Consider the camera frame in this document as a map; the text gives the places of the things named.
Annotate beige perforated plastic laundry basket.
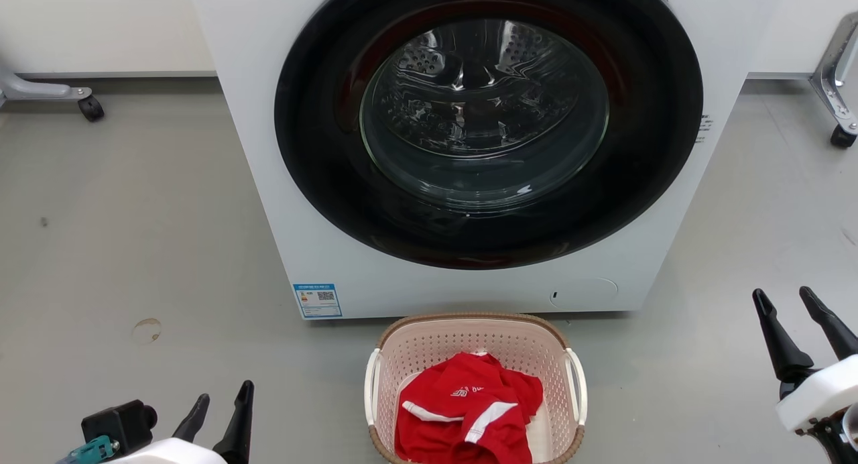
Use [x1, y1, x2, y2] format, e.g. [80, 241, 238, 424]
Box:
[364, 312, 589, 464]

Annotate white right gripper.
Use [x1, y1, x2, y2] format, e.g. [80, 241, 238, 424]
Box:
[752, 286, 858, 433]

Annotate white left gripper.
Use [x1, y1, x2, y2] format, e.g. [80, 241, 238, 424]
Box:
[107, 380, 255, 464]

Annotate teal cable connector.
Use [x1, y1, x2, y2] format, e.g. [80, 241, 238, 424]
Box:
[56, 435, 119, 464]

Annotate round dark washing machine door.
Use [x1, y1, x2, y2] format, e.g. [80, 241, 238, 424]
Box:
[273, 0, 704, 270]

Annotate grey metal frame leg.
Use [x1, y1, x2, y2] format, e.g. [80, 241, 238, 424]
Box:
[0, 62, 93, 109]
[809, 11, 858, 136]

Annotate blue energy label sticker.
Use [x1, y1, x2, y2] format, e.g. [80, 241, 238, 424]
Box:
[293, 283, 343, 319]

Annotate red shirt with white stripes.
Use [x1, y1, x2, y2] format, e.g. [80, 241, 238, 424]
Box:
[394, 352, 544, 464]

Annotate white front-load washing machine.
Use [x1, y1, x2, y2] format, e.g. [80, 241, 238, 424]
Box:
[186, 0, 788, 321]

